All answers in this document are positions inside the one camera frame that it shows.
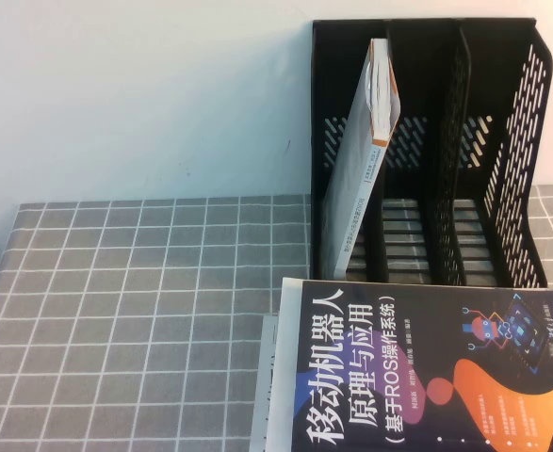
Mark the white book orange spine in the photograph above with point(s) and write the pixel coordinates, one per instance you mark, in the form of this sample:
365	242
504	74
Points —
351	188

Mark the dark mobile robot book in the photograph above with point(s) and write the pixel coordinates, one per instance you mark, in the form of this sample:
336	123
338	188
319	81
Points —
398	367

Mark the black plastic book stand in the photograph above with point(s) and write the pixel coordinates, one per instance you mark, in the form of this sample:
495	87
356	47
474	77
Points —
492	70

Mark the grey checked tablecloth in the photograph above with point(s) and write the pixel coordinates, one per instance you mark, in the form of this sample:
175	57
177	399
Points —
116	306

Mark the grey book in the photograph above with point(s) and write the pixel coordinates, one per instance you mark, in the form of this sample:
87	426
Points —
268	362

